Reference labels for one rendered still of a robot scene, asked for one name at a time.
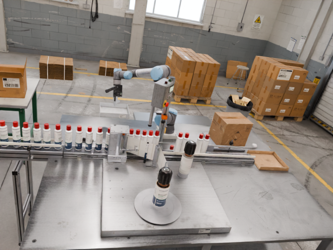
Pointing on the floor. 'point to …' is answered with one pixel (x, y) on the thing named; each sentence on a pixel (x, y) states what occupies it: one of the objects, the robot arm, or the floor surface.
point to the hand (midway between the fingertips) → (113, 104)
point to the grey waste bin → (236, 110)
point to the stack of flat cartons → (56, 68)
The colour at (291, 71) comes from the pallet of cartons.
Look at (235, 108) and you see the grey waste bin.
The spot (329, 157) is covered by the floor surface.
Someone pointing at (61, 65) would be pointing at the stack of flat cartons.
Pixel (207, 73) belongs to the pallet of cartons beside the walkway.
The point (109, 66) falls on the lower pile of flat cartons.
